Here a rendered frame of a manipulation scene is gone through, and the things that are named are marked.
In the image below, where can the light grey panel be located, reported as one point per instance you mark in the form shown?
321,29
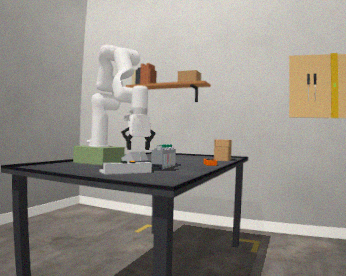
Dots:
125,168

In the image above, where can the small brown cardboard box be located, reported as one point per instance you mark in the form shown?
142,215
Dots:
221,151

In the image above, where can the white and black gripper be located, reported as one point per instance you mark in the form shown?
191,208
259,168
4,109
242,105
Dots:
139,126

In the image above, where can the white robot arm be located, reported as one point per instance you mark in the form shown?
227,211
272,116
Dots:
124,58

